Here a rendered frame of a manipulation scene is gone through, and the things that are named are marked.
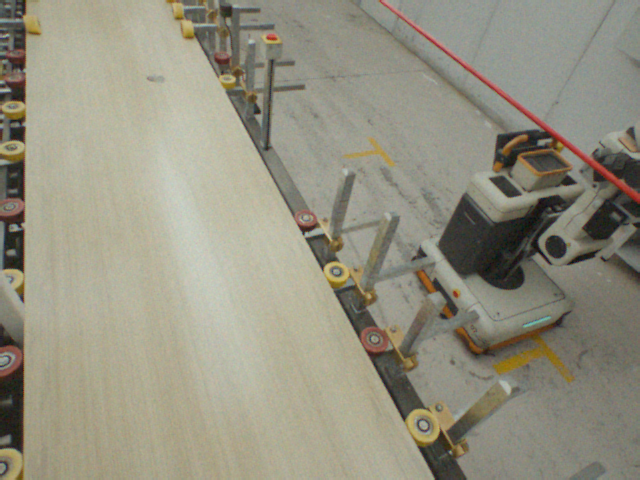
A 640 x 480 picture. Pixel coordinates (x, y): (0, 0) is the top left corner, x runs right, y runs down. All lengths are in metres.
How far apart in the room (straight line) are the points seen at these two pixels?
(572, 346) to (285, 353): 1.99
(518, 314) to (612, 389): 0.69
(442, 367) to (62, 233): 1.80
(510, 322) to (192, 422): 1.66
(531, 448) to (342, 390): 1.40
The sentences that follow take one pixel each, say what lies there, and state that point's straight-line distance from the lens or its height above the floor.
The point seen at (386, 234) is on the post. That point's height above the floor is 1.11.
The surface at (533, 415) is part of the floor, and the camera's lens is 2.46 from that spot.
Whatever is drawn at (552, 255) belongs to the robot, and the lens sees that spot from 2.11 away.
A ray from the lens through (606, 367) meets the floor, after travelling 2.88.
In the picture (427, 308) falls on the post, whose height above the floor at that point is 1.08.
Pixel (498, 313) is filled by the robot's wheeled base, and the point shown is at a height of 0.28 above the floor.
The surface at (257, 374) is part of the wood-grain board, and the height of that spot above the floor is 0.90.
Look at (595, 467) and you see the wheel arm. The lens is 1.41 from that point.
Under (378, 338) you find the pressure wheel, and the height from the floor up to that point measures 0.91.
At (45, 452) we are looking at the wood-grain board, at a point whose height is 0.90.
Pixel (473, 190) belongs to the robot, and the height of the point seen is 0.74.
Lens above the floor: 1.92
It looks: 46 degrees down
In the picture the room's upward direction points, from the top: 12 degrees clockwise
